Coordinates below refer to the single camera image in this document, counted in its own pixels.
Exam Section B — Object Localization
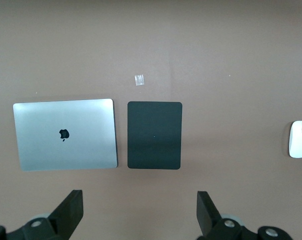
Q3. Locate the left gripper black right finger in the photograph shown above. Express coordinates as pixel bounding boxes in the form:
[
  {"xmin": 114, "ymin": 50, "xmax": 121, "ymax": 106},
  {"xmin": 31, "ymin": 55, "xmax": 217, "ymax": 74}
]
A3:
[{"xmin": 197, "ymin": 191, "xmax": 223, "ymax": 237}]

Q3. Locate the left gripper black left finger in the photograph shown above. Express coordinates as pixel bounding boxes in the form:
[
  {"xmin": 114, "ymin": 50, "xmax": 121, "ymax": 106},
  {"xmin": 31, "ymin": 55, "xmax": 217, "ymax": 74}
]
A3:
[{"xmin": 48, "ymin": 189, "xmax": 85, "ymax": 240}]

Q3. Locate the white computer mouse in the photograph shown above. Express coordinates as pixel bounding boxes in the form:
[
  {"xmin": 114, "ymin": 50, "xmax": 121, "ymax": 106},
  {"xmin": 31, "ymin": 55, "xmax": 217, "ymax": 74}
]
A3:
[{"xmin": 288, "ymin": 120, "xmax": 302, "ymax": 159}]

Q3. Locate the black mouse pad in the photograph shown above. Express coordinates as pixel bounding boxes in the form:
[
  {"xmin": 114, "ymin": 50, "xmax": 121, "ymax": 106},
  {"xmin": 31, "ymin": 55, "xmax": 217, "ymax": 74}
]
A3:
[{"xmin": 127, "ymin": 101, "xmax": 183, "ymax": 170}]

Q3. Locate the silver apple laptop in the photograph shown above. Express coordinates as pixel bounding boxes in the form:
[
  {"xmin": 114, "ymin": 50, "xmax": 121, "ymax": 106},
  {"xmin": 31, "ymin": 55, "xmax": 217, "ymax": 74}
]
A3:
[{"xmin": 12, "ymin": 98, "xmax": 120, "ymax": 172}]

